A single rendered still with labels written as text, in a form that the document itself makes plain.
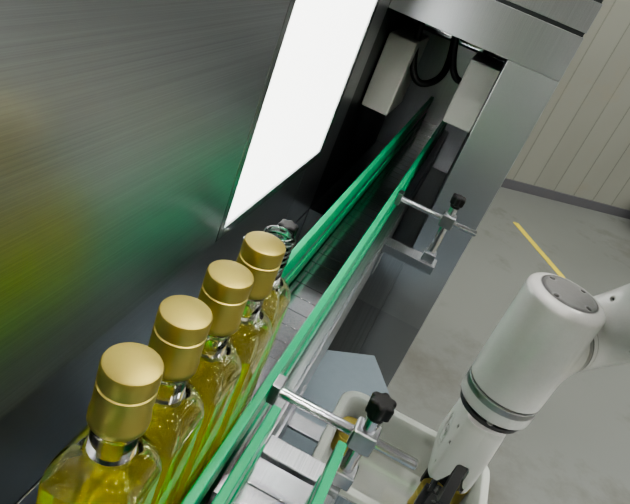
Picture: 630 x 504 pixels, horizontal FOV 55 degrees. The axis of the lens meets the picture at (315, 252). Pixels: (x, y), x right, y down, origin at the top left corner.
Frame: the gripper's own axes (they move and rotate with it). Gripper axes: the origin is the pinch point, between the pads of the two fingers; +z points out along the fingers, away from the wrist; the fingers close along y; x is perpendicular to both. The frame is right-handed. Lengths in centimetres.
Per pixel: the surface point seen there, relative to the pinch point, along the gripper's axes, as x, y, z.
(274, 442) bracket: -19.6, 10.8, -4.6
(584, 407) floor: 86, -201, 101
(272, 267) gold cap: -24.5, 20.4, -31.2
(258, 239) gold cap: -26.5, 19.6, -32.3
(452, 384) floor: 24, -167, 101
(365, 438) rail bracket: -11.3, 11.9, -12.7
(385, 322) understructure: -14, -73, 29
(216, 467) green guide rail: -22.0, 24.0, -12.6
